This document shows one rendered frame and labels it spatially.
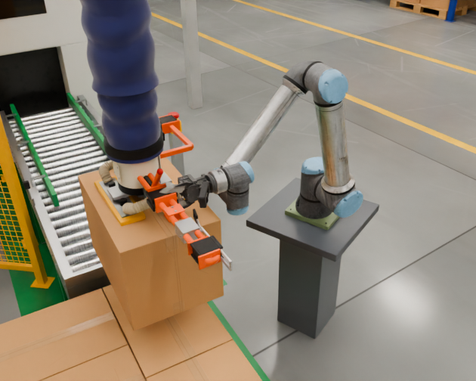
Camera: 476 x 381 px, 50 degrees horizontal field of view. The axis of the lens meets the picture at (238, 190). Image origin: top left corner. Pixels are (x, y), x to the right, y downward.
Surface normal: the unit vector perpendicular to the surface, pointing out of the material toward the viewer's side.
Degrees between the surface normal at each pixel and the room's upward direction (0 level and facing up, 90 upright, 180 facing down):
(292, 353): 0
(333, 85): 86
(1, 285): 0
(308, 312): 90
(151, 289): 91
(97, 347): 0
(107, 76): 102
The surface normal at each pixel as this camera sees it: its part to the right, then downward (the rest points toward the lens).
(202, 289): 0.47, 0.47
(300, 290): -0.58, 0.45
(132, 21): 0.45, 0.22
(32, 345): -0.02, -0.84
